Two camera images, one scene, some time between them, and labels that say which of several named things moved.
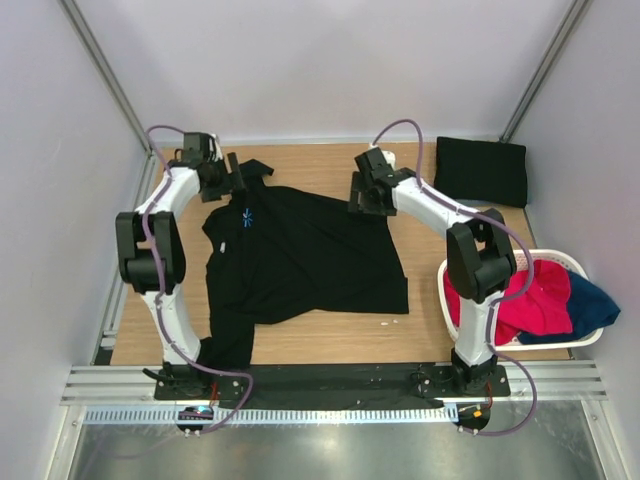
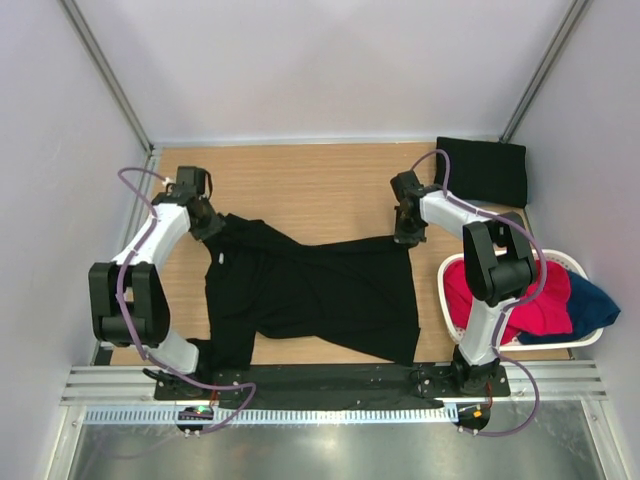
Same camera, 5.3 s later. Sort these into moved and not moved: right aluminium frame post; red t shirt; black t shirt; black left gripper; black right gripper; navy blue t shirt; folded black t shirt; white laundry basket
Moved: black left gripper; black t shirt; black right gripper
Not moved: white laundry basket; right aluminium frame post; navy blue t shirt; folded black t shirt; red t shirt
